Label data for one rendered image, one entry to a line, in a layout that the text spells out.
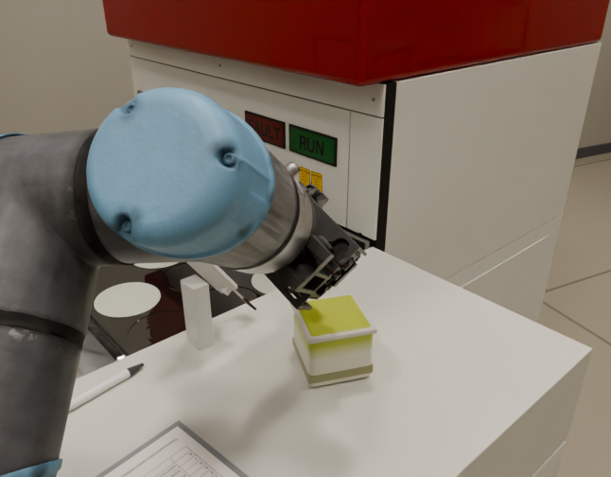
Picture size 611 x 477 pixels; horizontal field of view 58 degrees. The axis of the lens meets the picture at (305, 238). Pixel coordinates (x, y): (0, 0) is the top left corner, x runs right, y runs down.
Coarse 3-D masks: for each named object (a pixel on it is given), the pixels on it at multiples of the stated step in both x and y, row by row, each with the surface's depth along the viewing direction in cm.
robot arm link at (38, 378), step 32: (0, 320) 25; (32, 320) 26; (0, 352) 24; (32, 352) 25; (64, 352) 27; (0, 384) 24; (32, 384) 25; (64, 384) 27; (0, 416) 24; (32, 416) 25; (64, 416) 27; (0, 448) 23; (32, 448) 24
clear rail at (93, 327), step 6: (90, 318) 81; (90, 324) 80; (90, 330) 79; (96, 330) 78; (102, 330) 79; (96, 336) 78; (102, 336) 77; (102, 342) 76; (108, 342) 76; (108, 348) 75; (114, 354) 74; (120, 354) 74; (114, 360) 74
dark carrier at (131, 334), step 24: (96, 288) 89; (168, 288) 89; (240, 288) 89; (96, 312) 83; (144, 312) 83; (168, 312) 83; (216, 312) 83; (120, 336) 78; (144, 336) 78; (168, 336) 78
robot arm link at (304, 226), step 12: (288, 168) 35; (300, 192) 34; (300, 204) 34; (300, 216) 34; (312, 216) 37; (300, 228) 34; (300, 240) 35; (288, 252) 35; (300, 252) 37; (264, 264) 34; (276, 264) 35
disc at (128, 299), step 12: (120, 288) 89; (132, 288) 89; (144, 288) 89; (156, 288) 89; (96, 300) 86; (108, 300) 86; (120, 300) 86; (132, 300) 86; (144, 300) 86; (156, 300) 86; (108, 312) 83; (120, 312) 83; (132, 312) 83
